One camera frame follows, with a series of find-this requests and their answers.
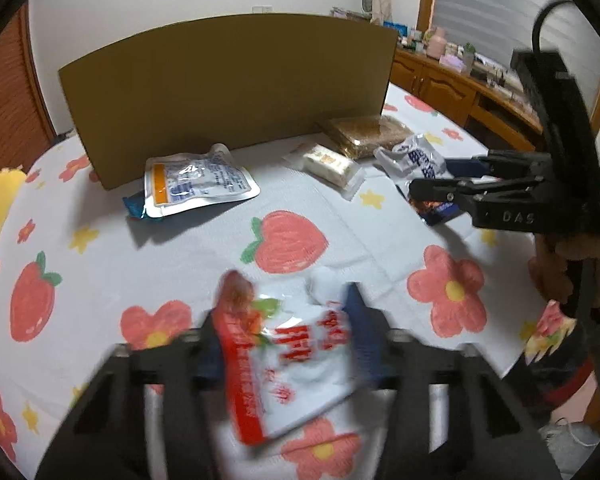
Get brown louvred wardrobe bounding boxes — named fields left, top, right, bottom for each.
left=0, top=2, right=61, bottom=181

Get brown cardboard box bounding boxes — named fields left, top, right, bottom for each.
left=58, top=12, right=400, bottom=191

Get cream cake packet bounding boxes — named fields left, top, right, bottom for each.
left=282, top=142, right=366, bottom=202

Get small crimped snack packet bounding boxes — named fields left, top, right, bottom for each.
left=121, top=194, right=151, bottom=221

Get small dark snack packet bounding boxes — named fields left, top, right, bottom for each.
left=395, top=182, right=468, bottom=227

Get white orange striped pouch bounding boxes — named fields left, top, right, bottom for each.
left=144, top=143, right=261, bottom=218

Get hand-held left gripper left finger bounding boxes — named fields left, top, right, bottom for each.
left=35, top=310, right=228, bottom=480

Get black cable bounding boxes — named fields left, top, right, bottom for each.
left=531, top=0, right=600, bottom=53

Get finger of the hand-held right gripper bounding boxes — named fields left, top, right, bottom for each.
left=409, top=177, right=487, bottom=209
left=442, top=150, right=552, bottom=182

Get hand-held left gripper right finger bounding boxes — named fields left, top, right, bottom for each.
left=342, top=282, right=563, bottom=480

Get person's right hand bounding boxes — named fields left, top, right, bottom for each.
left=527, top=232, right=600, bottom=321

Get pink thermos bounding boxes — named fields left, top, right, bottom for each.
left=426, top=27, right=448, bottom=58

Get white red pouch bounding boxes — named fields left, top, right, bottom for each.
left=215, top=269, right=363, bottom=447

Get brown crispy bar packet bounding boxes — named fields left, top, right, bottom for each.
left=316, top=115, right=415, bottom=160

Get yellow plush pillow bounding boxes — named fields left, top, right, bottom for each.
left=0, top=169, right=28, bottom=286

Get grey window blind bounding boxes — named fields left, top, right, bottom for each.
left=430, top=0, right=600, bottom=81

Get white shoe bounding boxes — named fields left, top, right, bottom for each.
left=539, top=417, right=600, bottom=478

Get white blue pouch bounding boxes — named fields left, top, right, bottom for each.
left=373, top=133, right=448, bottom=181

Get strawberry print bed sheet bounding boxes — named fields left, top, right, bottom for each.
left=0, top=80, right=581, bottom=480

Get folded patterned cloths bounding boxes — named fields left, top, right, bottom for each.
left=330, top=6, right=371, bottom=23

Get wooden cabinet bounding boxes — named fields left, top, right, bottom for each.
left=387, top=47, right=551, bottom=153

